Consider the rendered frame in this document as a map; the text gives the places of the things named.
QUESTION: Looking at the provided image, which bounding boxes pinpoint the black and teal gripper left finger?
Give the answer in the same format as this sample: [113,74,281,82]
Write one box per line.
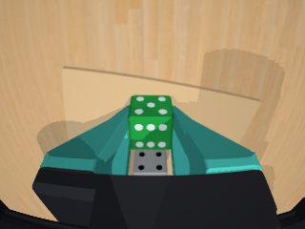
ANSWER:
[39,106,131,176]

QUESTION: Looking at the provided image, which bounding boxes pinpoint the white die with black pips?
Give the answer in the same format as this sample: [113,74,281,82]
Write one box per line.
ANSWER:
[132,150,168,176]

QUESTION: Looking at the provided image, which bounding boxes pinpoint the green die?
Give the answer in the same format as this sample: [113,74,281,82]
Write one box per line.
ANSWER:
[128,95,174,150]

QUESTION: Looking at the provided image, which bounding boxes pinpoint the beige flat mat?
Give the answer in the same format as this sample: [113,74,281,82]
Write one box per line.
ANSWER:
[62,66,261,144]

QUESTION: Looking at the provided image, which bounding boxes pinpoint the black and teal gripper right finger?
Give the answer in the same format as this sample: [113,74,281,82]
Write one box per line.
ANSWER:
[171,106,262,176]

